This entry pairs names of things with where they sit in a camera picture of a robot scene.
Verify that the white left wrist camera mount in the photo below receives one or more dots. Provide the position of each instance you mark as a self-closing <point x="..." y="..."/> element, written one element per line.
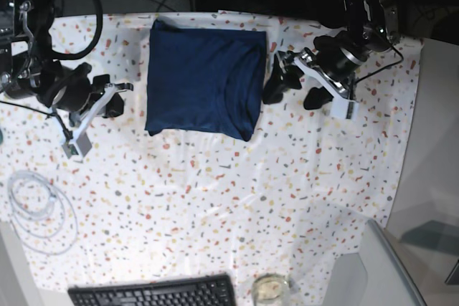
<point x="343" y="105"/>

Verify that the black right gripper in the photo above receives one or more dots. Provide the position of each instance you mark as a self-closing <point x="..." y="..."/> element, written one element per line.
<point x="73" y="91"/>

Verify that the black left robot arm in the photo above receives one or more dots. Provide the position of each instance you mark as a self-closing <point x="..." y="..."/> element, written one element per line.
<point x="369" y="22"/>

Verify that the terrazzo patterned table cloth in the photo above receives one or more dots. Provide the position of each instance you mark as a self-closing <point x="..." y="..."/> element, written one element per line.
<point x="141" y="208"/>

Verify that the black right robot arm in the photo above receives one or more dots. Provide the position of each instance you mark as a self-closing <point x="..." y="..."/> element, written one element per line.
<point x="31" y="68"/>

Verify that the dark blue t-shirt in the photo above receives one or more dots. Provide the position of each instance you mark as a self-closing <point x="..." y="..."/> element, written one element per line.
<point x="206" y="80"/>

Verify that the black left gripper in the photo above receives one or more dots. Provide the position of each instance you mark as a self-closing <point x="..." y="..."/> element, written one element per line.
<point x="336" y="61"/>

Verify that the black computer keyboard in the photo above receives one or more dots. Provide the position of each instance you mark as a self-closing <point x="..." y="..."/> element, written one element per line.
<point x="214" y="290"/>

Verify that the clear glass jar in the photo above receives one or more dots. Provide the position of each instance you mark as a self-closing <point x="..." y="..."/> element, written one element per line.
<point x="271" y="290"/>

